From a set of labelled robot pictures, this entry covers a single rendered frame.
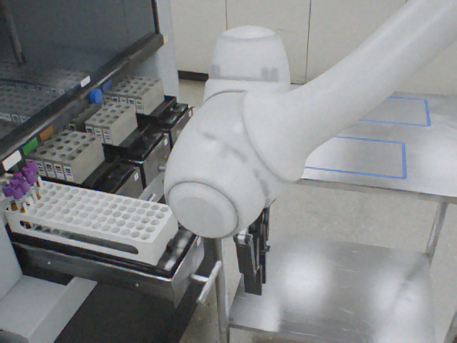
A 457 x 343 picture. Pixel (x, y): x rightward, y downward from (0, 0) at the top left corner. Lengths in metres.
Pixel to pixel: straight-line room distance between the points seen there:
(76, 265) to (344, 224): 1.47
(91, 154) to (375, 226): 1.43
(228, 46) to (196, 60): 2.76
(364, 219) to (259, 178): 1.78
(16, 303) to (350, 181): 0.67
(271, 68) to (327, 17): 2.43
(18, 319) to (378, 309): 0.97
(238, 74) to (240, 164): 0.16
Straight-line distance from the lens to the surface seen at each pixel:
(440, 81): 3.10
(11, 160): 0.87
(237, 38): 0.59
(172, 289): 0.84
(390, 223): 2.23
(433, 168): 1.10
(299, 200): 2.29
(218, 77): 0.60
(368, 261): 1.63
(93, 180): 1.06
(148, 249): 0.82
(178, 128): 1.26
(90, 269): 0.91
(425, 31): 0.49
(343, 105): 0.45
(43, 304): 0.95
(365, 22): 2.99
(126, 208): 0.90
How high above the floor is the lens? 1.41
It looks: 35 degrees down
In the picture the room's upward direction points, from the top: 2 degrees counter-clockwise
